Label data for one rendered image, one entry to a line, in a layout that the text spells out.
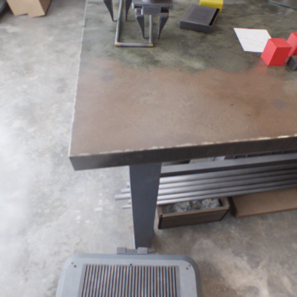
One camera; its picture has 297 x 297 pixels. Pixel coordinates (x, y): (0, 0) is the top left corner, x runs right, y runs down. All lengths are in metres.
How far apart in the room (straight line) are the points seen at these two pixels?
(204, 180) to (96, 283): 0.65
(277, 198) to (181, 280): 0.79
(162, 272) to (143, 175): 0.47
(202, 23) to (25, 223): 1.24
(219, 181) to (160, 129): 0.79
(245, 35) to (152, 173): 0.52
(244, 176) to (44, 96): 1.63
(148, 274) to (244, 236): 0.61
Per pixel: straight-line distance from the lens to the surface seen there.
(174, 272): 0.94
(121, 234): 1.24
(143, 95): 0.49
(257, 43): 0.78
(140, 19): 0.66
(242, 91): 0.55
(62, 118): 1.81
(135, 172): 0.55
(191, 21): 0.78
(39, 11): 3.57
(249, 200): 1.40
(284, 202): 1.49
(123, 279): 0.93
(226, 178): 1.18
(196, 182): 1.12
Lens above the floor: 1.18
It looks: 51 degrees down
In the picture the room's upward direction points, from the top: 2 degrees clockwise
